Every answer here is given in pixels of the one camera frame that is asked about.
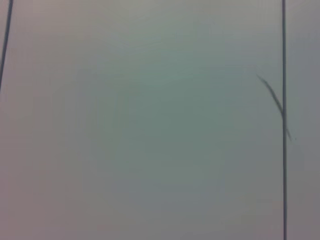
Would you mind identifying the thin dark curved strand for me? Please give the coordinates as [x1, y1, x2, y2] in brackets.
[255, 73, 293, 142]

